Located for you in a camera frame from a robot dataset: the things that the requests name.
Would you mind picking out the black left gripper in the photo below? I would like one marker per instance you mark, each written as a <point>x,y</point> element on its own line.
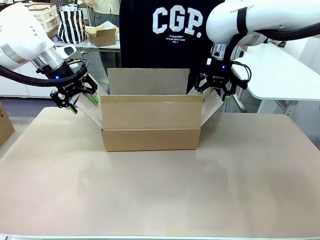
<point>66,82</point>

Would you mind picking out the white plastic basket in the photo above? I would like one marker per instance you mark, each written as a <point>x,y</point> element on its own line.
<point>46,15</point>

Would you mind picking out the black white striped bag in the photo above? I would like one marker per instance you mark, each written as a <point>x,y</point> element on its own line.
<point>71,26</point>

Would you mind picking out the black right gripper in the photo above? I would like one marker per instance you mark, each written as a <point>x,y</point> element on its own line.
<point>218,75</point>

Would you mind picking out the person in black printed shirt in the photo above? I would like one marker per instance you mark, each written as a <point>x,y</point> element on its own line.
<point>140,45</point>

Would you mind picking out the small open cardboard box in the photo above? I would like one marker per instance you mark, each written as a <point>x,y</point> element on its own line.
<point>103,37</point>

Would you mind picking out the white curved side table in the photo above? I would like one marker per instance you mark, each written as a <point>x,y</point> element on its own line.
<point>280,75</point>

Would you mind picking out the white background table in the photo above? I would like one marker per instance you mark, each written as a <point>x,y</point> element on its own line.
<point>87,45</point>

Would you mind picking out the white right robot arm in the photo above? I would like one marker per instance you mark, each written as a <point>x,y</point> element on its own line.
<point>232,22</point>

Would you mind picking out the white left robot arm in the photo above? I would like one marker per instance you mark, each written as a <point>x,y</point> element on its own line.
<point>20,32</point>

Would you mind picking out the large brown cardboard box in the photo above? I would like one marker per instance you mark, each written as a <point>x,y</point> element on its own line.
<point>150,117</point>

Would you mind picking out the background person beige shirt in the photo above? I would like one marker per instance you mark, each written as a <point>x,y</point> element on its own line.
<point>102,6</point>

